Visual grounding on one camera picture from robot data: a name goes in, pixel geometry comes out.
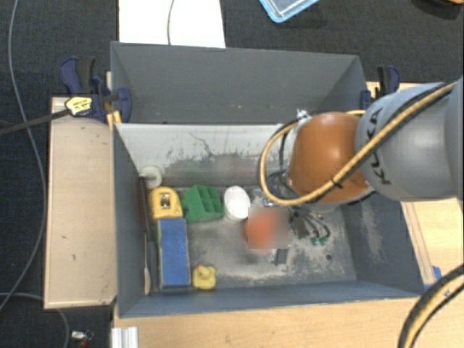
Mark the white cup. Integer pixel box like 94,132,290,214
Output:
223,185,252,223

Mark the green toy crate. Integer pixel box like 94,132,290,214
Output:
181,184,225,225

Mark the blue sponge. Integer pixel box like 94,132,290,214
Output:
156,217,192,291

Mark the black tool with white handle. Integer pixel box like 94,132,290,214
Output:
138,177,152,297

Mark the orange ball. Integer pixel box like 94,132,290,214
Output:
242,206,290,255

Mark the pale wood board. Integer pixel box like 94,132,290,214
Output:
43,96,118,310

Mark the clear tape roll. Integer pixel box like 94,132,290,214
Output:
140,165,163,189

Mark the yellow tape measure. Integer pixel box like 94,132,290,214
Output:
149,186,183,221

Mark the grey metal bin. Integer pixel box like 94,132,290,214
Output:
109,41,426,319

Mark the yellow rubber duck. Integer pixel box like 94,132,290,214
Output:
191,264,218,291

